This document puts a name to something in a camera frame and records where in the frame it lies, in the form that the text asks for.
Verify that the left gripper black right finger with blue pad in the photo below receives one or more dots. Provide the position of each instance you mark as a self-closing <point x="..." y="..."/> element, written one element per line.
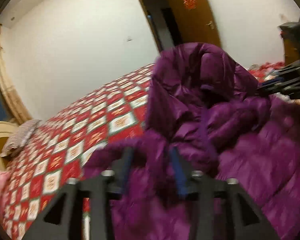
<point x="220" y="209"/>

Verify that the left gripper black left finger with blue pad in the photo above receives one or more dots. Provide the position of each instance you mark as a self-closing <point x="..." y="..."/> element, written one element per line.
<point x="63" y="216"/>

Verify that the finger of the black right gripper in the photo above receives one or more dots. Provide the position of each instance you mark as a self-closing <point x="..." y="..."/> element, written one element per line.
<point x="280" y="82"/>

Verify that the purple quilted down jacket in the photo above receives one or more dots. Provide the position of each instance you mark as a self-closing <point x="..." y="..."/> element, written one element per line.
<point x="205" y="104"/>

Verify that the striped grey pillow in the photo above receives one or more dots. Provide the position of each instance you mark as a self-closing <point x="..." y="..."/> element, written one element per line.
<point x="18" y="140"/>

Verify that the brown wooden door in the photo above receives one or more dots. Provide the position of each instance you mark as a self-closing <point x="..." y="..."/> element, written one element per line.
<point x="192" y="23"/>

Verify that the red white patterned bedspread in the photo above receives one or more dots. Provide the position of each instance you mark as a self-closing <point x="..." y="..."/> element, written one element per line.
<point x="77" y="142"/>

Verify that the red paper door decoration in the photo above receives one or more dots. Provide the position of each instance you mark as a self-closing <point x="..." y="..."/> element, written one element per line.
<point x="190" y="4"/>

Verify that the beige patterned curtain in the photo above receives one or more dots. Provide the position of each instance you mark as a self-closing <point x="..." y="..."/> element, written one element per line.
<point x="10" y="94"/>

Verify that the metal door handle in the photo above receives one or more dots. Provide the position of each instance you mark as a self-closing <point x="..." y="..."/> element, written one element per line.
<point x="211" y="25"/>

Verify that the dark wooden door frame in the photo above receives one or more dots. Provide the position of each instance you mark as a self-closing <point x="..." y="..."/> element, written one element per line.
<point x="162" y="23"/>

